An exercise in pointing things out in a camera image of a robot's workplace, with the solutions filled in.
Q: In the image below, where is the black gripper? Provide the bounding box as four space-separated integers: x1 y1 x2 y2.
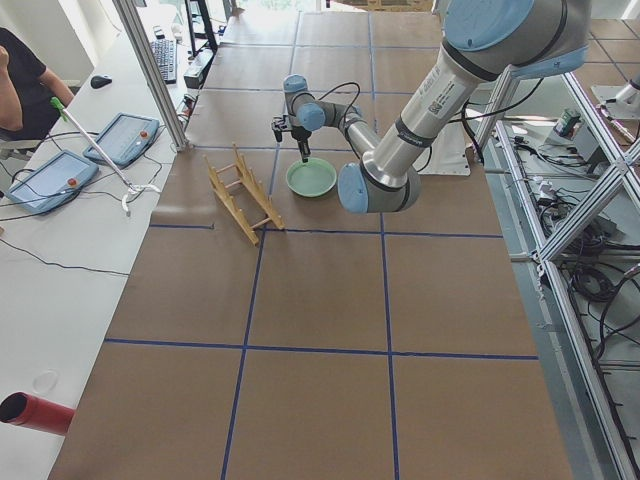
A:
291 126 311 162

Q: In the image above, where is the light green round plate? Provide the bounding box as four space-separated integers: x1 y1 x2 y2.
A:
286 157 337 198

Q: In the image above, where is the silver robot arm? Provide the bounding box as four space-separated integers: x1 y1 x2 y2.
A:
271 0 592 213

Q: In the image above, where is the wooden plate rack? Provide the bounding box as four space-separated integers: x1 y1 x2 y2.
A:
202 144 285 246

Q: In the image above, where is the black keyboard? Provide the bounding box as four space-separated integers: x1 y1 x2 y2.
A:
149 38 178 84

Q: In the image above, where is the grabber stick with green tip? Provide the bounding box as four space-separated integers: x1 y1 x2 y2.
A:
50 96 161 217

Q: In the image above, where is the blue teach pendant far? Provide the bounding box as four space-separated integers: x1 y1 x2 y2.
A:
95 113 160 168

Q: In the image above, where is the blue teach pendant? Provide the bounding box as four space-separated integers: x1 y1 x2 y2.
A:
95 113 160 168
6 150 98 215

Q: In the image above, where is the black computer mouse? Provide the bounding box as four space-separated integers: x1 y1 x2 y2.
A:
90 75 113 90

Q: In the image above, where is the blue teach pendant near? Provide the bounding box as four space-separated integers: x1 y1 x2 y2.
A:
6 150 98 215

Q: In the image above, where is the person in black shirt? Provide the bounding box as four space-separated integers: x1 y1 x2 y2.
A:
1 27 74 140

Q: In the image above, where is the red metal bottle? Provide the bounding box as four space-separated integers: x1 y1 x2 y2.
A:
1 392 75 436

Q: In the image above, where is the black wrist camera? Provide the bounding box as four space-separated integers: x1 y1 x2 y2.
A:
271 114 294 143

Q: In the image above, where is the grey aluminium frame post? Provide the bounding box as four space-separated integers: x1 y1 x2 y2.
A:
113 0 189 152

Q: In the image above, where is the aluminium side frame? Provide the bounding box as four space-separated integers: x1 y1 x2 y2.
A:
481 74 639 479

